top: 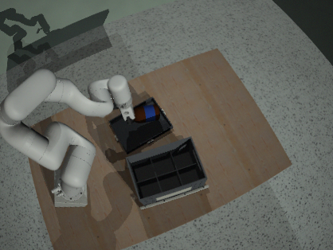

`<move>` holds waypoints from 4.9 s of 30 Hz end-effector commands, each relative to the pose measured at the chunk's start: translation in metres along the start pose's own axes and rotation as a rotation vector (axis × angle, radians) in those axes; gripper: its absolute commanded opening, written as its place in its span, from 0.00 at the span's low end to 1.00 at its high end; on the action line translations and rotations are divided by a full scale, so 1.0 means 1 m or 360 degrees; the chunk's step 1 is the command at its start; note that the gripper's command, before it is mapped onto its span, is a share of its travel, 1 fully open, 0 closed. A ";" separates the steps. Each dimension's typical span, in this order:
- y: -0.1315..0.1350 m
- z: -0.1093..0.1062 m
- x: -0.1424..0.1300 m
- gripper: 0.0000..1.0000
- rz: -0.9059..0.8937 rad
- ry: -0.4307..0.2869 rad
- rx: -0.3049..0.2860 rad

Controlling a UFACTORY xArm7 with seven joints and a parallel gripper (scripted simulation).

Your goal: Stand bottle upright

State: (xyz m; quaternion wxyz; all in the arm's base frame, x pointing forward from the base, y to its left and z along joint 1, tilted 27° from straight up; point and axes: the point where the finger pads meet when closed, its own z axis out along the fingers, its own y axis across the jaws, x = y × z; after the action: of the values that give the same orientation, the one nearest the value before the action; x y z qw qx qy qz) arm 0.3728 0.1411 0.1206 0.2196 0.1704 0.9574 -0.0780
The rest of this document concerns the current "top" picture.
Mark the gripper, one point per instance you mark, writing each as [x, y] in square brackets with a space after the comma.
[126, 113]

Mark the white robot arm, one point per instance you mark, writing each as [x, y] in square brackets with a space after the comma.
[49, 149]

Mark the brown bottle with blue label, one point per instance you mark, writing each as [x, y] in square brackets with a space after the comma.
[146, 113]

